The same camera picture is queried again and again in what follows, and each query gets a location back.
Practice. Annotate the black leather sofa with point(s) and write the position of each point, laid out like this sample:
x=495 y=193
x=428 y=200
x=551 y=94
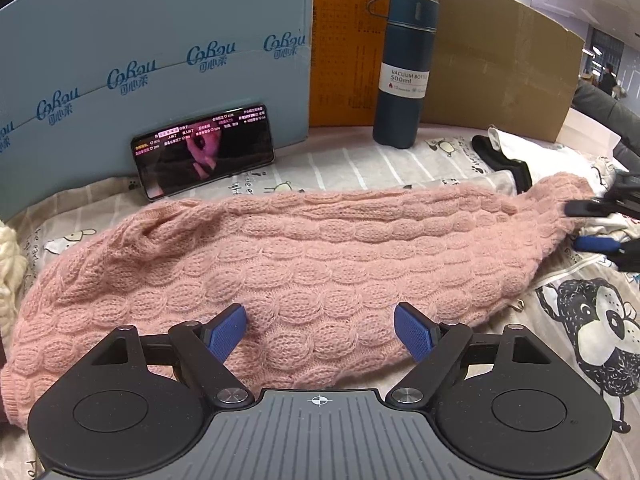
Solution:
x=604 y=109

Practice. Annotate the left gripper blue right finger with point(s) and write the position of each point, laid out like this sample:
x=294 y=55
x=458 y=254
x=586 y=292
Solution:
x=438 y=350

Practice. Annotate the patterned bed sheet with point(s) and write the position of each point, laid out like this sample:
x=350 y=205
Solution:
x=579 y=304

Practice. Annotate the orange board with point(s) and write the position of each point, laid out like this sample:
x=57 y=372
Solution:
x=347 y=41

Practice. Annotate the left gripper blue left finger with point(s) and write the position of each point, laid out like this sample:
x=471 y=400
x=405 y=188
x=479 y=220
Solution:
x=202 y=350

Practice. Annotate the large blue front carton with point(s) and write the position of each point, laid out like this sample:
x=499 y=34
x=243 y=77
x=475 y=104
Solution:
x=81 y=78

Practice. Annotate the brown cardboard sheet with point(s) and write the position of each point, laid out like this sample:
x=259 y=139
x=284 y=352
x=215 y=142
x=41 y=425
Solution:
x=501 y=63

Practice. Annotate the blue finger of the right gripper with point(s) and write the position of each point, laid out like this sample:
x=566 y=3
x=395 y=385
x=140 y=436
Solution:
x=625 y=255
x=598 y=209

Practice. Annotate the smartphone with lit screen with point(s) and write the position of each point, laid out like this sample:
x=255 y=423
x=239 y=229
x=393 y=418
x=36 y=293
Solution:
x=202 y=150

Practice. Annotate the white black garment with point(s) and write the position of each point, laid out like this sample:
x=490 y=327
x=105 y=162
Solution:
x=529 y=162

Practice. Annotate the dark blue vacuum bottle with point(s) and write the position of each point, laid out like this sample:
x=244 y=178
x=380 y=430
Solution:
x=406 y=66

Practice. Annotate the pink knitted sweater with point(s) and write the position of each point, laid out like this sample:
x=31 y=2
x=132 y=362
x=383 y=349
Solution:
x=319 y=275

